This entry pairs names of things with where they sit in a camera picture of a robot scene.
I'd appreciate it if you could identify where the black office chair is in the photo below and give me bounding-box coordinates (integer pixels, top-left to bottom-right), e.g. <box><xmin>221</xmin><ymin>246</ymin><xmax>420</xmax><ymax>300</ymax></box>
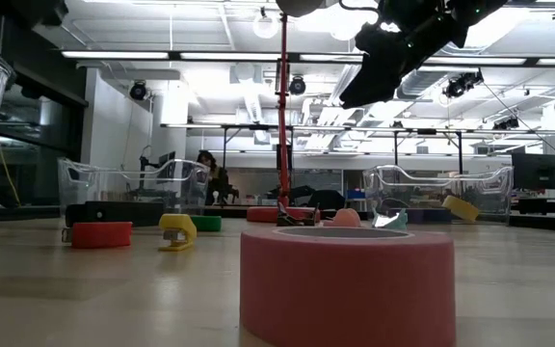
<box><xmin>267</xmin><ymin>185</ymin><xmax>346</xmax><ymax>211</ymax></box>

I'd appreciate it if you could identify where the black background rig frame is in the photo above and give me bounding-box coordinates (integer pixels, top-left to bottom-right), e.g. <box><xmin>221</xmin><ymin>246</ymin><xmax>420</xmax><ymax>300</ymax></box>
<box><xmin>161</xmin><ymin>122</ymin><xmax>466</xmax><ymax>177</ymax></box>

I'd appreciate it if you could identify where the pink tape roll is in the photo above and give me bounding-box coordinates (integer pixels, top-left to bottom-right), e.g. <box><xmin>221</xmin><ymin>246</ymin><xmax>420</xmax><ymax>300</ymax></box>
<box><xmin>239</xmin><ymin>226</ymin><xmax>456</xmax><ymax>347</ymax></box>

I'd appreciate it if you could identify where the teal staple remover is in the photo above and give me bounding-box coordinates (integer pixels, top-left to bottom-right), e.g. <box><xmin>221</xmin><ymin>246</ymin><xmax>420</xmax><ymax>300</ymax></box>
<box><xmin>371</xmin><ymin>206</ymin><xmax>409</xmax><ymax>231</ymax></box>

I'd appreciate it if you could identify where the black staple remover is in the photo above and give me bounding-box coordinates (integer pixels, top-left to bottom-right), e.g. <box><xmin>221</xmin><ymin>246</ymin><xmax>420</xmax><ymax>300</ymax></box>
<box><xmin>276</xmin><ymin>201</ymin><xmax>321</xmax><ymax>227</ymax></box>

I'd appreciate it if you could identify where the yellow mini stapler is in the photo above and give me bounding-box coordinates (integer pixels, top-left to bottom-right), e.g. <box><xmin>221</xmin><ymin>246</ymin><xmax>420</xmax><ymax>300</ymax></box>
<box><xmin>157</xmin><ymin>213</ymin><xmax>198</xmax><ymax>253</ymax></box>

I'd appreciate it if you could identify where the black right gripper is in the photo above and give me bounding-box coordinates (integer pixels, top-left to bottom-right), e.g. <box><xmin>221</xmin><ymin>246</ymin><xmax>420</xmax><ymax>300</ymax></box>
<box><xmin>338</xmin><ymin>0</ymin><xmax>469</xmax><ymax>108</ymax></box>

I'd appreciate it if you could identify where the dark background desk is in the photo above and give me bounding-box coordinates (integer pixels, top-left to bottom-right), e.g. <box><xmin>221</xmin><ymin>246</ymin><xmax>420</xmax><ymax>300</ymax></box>
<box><xmin>515</xmin><ymin>196</ymin><xmax>555</xmax><ymax>217</ymax></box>

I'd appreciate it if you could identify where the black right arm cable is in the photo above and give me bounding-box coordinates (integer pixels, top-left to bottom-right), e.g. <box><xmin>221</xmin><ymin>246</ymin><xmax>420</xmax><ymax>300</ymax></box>
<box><xmin>338</xmin><ymin>0</ymin><xmax>383</xmax><ymax>15</ymax></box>

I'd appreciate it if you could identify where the red tape roll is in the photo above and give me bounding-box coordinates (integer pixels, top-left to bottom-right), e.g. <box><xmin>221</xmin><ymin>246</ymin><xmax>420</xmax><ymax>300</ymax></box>
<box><xmin>62</xmin><ymin>221</ymin><xmax>133</xmax><ymax>250</ymax></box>

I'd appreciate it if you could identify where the round ceiling lamp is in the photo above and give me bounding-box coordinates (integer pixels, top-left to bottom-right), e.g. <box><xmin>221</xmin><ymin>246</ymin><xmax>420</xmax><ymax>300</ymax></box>
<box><xmin>251</xmin><ymin>7</ymin><xmax>280</xmax><ymax>40</ymax></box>

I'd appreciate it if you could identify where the black computer monitor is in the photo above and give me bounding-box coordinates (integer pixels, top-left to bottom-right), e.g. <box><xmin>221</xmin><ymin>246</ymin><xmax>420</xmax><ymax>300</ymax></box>
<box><xmin>512</xmin><ymin>152</ymin><xmax>555</xmax><ymax>190</ymax></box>

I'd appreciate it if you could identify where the person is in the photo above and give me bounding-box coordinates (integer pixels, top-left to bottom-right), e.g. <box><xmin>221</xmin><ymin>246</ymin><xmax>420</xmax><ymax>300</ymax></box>
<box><xmin>196</xmin><ymin>149</ymin><xmax>230</xmax><ymax>206</ymax></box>

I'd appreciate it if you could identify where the green tape roll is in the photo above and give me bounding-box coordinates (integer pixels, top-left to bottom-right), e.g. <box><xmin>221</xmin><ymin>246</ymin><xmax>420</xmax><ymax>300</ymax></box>
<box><xmin>190</xmin><ymin>214</ymin><xmax>223</xmax><ymax>233</ymax></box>

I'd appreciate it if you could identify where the background monitor on arm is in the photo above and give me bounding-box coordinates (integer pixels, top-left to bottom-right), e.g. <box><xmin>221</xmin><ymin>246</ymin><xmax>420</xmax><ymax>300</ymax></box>
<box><xmin>138</xmin><ymin>150</ymin><xmax>177</xmax><ymax>184</ymax></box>

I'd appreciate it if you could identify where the overhead light bar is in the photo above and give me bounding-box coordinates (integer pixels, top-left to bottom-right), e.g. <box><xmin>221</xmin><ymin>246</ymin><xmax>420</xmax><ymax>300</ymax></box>
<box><xmin>60</xmin><ymin>49</ymin><xmax>555</xmax><ymax>67</ymax></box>

